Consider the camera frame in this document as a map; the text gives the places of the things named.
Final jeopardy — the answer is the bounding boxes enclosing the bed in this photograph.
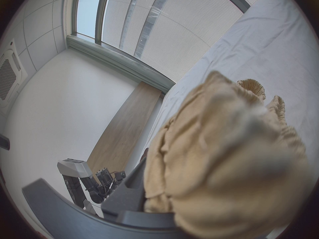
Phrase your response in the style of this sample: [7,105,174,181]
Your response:
[87,0,319,175]

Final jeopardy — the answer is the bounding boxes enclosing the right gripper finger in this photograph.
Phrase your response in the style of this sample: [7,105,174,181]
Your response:
[102,156,148,219]

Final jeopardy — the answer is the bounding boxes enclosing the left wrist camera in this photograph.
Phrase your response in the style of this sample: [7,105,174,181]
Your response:
[115,171,127,184]

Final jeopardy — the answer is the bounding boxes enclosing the window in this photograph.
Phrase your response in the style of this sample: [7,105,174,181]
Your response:
[66,0,276,94]

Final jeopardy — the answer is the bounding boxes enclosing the ceiling air conditioner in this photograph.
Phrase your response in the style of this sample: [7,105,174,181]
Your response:
[0,40,28,115]

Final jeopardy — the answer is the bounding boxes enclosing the beige garment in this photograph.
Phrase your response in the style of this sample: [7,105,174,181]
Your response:
[143,70,308,239]

